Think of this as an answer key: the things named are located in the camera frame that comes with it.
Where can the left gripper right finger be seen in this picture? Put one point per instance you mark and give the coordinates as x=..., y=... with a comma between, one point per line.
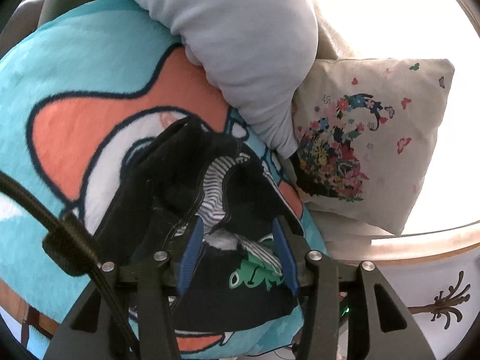
x=379, y=325

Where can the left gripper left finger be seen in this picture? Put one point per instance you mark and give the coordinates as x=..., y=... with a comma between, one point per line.
x=124, y=312

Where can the black striped kids pants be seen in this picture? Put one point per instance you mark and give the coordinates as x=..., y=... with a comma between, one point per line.
x=186, y=173

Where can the floral print cushion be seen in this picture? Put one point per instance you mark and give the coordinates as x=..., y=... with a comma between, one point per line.
x=366, y=132

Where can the light grey pillow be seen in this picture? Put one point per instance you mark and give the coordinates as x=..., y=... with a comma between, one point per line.
x=257, y=52

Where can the teal star cartoon blanket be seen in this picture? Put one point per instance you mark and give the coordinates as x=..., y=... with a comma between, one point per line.
x=83, y=95

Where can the white decorated headboard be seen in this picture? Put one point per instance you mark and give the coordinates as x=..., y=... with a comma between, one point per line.
x=435, y=273

